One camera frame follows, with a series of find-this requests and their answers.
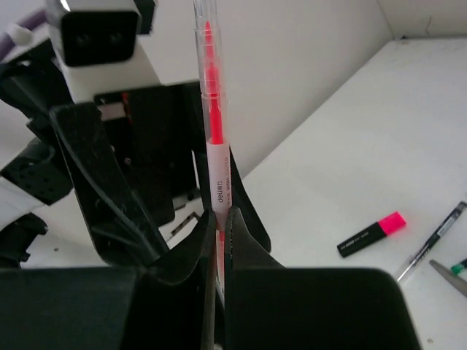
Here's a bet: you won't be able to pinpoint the black ink clear pen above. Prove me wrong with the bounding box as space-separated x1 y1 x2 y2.
395 201 466 283

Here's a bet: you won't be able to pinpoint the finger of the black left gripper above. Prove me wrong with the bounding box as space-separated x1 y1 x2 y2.
193 148 271 253
50 103 169 266

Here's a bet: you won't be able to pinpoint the pink and black highlighter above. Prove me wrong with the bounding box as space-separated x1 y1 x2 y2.
336 211 406 258

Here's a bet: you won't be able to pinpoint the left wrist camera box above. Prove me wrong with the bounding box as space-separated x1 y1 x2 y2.
45 0 161 103

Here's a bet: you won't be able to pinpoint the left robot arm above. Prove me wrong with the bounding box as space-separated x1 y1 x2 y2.
1 1 271 266

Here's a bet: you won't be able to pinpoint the green ink clear pen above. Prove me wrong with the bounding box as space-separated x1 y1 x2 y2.
450 259 467 275

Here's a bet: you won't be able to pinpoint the black handled scissors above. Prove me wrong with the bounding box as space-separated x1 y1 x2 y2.
429 260 467 297

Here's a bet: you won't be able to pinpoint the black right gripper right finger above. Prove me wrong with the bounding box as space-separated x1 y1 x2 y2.
225 207 420 349

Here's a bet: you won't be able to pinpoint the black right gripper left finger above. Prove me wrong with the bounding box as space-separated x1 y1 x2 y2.
1 210 216 349

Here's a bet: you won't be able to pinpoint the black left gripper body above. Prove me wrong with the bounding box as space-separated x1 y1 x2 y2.
94 82 204 226

